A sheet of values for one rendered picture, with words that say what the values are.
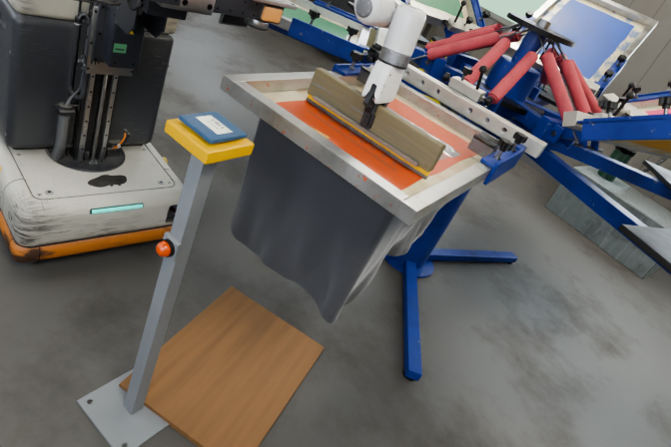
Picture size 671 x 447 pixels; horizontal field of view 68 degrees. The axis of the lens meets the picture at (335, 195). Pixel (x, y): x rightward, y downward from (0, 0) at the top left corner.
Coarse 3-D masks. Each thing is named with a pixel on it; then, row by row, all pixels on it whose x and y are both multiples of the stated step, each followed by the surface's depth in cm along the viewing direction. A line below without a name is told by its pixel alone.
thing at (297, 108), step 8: (280, 104) 127; (288, 104) 130; (296, 104) 132; (304, 104) 134; (312, 104) 136; (392, 104) 165; (400, 104) 168; (296, 112) 127; (304, 112) 129; (400, 112) 161; (408, 112) 164; (416, 112) 168; (304, 120) 125; (312, 120) 127; (408, 120) 157; (416, 120) 160; (424, 120) 164; (320, 128) 124; (328, 128) 126; (328, 136) 122; (336, 136) 124
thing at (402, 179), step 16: (432, 128) 160; (336, 144) 120; (352, 144) 124; (448, 144) 152; (464, 144) 159; (368, 160) 119; (448, 160) 141; (384, 176) 115; (400, 176) 119; (416, 176) 122
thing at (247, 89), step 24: (312, 72) 148; (336, 72) 158; (240, 96) 118; (264, 96) 118; (408, 96) 174; (264, 120) 115; (288, 120) 112; (456, 120) 167; (312, 144) 109; (336, 168) 107; (360, 168) 105; (480, 168) 134; (384, 192) 101; (432, 192) 109; (456, 192) 118; (408, 216) 99
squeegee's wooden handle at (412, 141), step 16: (320, 80) 131; (336, 80) 129; (320, 96) 133; (336, 96) 130; (352, 96) 127; (352, 112) 128; (384, 112) 123; (384, 128) 124; (400, 128) 122; (416, 128) 121; (400, 144) 123; (416, 144) 120; (432, 144) 118; (416, 160) 121; (432, 160) 119
